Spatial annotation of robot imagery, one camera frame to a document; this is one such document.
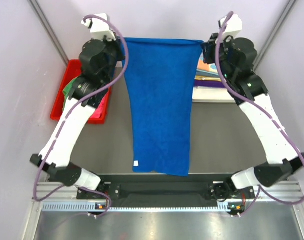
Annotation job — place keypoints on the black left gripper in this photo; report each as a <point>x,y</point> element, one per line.
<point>116,44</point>

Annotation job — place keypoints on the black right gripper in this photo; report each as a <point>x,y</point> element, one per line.
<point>208,48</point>

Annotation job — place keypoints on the light blue patterned towel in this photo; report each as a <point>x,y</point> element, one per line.
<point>205,67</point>

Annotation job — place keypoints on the yellow and blue cartoon towel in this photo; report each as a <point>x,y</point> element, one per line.
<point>207,74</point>

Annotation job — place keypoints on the royal blue towel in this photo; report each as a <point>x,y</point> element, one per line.
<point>160,79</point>

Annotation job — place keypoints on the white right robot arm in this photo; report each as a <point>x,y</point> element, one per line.
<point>282,160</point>

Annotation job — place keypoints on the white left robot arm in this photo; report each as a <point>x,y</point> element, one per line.
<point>55,157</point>

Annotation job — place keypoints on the red plastic bin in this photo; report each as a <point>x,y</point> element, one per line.
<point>72,71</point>

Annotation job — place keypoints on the cream folded towel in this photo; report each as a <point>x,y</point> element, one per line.
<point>207,78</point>

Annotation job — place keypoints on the green towel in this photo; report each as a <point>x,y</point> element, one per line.
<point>67,88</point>

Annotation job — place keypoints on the purple folded towel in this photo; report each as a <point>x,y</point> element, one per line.
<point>208,84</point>

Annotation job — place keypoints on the white plastic tray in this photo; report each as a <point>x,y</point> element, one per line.
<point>211,95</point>

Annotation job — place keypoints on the pink towel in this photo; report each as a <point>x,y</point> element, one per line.
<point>100,111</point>

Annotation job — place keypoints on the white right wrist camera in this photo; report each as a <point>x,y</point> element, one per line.
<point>233,27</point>

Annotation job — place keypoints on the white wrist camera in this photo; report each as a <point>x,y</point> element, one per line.
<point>233,27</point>
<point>99,30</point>

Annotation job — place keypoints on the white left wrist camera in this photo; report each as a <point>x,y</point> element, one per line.
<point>99,30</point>

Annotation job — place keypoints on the right aluminium frame post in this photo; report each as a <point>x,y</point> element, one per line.
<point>286,11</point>

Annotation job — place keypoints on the aluminium frame post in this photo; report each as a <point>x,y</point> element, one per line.
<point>286,11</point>
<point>49,30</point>

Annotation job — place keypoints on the left aluminium frame post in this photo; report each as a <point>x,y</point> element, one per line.
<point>49,30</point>

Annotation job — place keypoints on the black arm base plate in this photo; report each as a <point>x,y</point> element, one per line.
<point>160,190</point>

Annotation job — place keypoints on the aluminium front rail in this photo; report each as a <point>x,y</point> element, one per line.
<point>288,191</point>

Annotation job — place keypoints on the grey slotted cable duct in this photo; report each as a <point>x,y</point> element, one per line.
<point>98,207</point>

